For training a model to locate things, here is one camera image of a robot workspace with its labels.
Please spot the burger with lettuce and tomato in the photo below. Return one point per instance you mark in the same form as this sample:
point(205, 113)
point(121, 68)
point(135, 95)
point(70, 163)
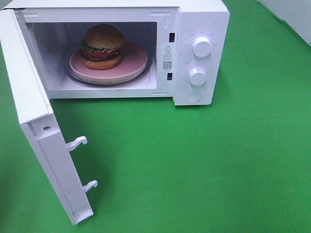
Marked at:
point(101, 46)

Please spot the white microwave door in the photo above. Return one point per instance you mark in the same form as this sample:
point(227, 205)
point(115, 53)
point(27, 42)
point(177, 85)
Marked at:
point(38, 122)

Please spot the pink round plate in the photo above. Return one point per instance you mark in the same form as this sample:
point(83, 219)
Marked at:
point(134, 60)

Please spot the upper white dial knob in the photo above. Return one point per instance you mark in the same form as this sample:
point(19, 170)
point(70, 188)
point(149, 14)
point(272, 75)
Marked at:
point(202, 46)

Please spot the white dial knob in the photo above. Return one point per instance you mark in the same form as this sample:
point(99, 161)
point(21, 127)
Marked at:
point(197, 76)
point(202, 46)

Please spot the round door release button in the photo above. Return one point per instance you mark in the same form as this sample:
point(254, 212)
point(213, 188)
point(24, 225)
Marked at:
point(194, 96)

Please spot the glass turntable plate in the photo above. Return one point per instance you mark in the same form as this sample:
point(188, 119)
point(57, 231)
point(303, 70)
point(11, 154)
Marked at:
point(141, 81)

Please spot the green table cloth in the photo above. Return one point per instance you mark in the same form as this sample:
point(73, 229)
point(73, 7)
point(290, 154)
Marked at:
point(239, 165)

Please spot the white microwave oven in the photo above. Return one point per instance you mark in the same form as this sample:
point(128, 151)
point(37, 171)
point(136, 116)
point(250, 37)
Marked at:
point(166, 29)

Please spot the lower white dial knob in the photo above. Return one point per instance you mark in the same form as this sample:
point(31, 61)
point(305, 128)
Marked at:
point(197, 76)

